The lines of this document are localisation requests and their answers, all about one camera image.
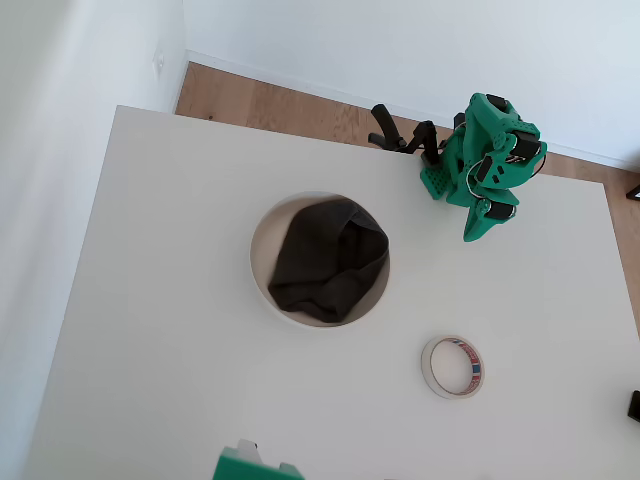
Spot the white tesa tape roll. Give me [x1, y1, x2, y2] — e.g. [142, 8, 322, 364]
[420, 334, 485, 400]

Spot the dark grey cloth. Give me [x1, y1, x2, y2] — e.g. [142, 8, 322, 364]
[268, 198, 391, 325]

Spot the green printed plastic part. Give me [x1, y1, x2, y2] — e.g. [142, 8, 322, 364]
[212, 446, 306, 480]

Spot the white round bowl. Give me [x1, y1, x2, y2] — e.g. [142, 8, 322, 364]
[248, 189, 392, 330]

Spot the black table clamp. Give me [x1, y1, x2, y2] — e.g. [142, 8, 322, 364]
[368, 103, 445, 166]

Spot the red white black servo cable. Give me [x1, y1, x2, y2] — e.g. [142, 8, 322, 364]
[460, 163, 482, 200]

